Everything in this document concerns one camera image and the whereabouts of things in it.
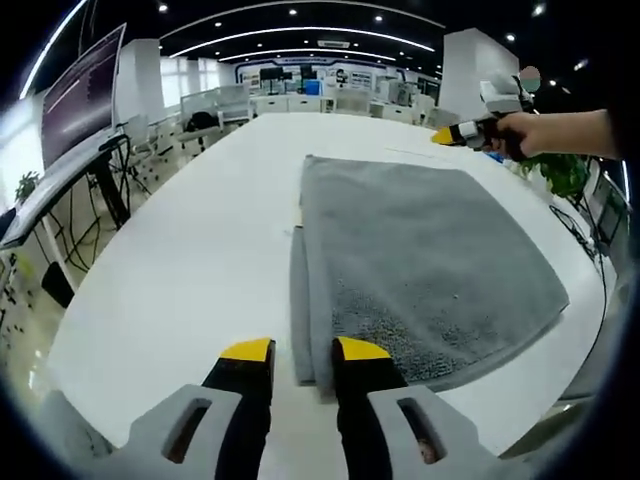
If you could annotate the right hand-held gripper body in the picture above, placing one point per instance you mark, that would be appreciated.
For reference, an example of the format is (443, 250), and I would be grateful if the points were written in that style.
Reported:
(500, 97)

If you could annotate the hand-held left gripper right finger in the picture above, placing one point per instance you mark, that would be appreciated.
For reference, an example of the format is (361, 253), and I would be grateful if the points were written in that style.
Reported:
(400, 430)

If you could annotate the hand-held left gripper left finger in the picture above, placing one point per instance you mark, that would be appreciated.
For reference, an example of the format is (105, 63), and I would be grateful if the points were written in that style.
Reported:
(200, 430)

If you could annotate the grey towel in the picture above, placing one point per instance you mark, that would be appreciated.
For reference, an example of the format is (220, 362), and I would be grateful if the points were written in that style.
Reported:
(425, 260)

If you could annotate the person's right hand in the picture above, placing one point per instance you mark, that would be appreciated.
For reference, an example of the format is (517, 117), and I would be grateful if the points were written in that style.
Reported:
(522, 135)

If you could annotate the potted green plant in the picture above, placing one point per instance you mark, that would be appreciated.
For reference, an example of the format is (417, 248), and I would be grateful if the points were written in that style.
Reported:
(565, 175)

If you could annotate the blue bin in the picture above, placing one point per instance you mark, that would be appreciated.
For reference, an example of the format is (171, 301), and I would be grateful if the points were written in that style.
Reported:
(313, 87)

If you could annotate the black box under desk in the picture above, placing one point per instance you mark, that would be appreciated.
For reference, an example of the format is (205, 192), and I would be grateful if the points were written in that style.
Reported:
(57, 285)

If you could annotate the black bag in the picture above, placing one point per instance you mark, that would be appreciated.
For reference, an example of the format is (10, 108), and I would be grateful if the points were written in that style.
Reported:
(202, 121)

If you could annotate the white office chair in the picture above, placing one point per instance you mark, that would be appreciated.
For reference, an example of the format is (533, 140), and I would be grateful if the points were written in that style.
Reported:
(200, 137)
(137, 135)

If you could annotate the white standing desk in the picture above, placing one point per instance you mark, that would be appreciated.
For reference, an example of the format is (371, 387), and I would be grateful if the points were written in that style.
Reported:
(60, 185)

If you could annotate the small green plant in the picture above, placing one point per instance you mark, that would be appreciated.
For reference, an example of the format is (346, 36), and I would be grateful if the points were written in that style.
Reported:
(27, 186)

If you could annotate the large dark monitor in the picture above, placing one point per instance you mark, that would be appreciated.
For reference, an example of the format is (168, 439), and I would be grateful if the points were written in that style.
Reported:
(82, 100)

